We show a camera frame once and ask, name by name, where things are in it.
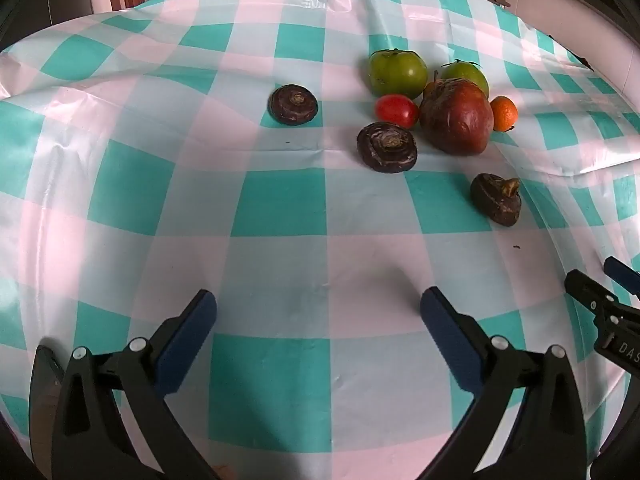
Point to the orange tangerine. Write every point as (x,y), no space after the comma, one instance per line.
(504,113)

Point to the teal white checkered tablecloth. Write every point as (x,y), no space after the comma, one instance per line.
(280,220)

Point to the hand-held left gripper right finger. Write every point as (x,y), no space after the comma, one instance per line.
(450,340)

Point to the red tomato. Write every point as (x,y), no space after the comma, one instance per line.
(396,111)

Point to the dark water chestnut with sprout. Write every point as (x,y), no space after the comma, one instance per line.
(496,198)

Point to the large green tomato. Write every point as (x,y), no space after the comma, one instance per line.
(395,74)

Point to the red brown mango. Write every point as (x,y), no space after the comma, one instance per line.
(457,116)

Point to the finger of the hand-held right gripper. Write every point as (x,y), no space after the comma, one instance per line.
(582,287)
(620,271)

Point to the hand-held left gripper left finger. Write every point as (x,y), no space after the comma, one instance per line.
(187,340)

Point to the small green tomato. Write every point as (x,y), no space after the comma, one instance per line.
(467,76)

